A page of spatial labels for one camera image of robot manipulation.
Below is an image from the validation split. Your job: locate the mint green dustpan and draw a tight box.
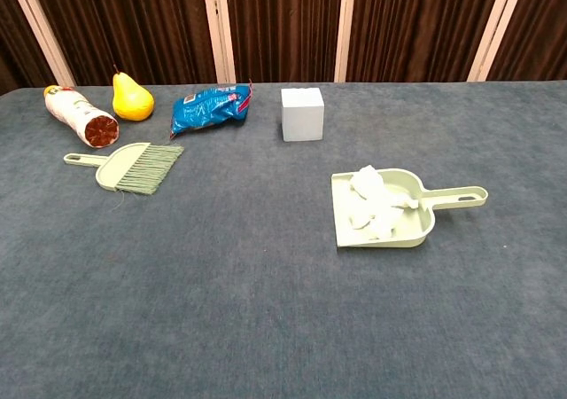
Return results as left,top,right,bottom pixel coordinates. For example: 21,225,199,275
330,168,489,249

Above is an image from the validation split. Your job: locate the white drink bottle yellow cap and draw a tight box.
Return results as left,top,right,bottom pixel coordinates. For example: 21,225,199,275
43,84,120,149

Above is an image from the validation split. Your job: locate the yellow pear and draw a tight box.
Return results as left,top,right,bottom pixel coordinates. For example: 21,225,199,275
111,64,156,122

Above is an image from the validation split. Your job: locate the blue felt table mat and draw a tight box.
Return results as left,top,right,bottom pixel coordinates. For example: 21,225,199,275
0,79,567,399

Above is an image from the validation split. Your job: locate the brown curtain partition panel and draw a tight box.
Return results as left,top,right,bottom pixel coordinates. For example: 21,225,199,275
17,0,227,88
212,0,351,84
0,0,67,90
336,0,506,84
476,0,567,83

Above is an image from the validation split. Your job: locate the white paper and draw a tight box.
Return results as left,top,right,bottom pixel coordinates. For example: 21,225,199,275
347,164,422,240

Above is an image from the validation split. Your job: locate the pale blue cube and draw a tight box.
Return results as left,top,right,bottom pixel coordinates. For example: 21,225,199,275
280,87,326,143

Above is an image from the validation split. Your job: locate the mint green hand broom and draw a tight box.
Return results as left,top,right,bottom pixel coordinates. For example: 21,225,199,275
63,141,185,196

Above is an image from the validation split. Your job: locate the blue snack bag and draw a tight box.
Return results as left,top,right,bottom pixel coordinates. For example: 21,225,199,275
168,79,254,141

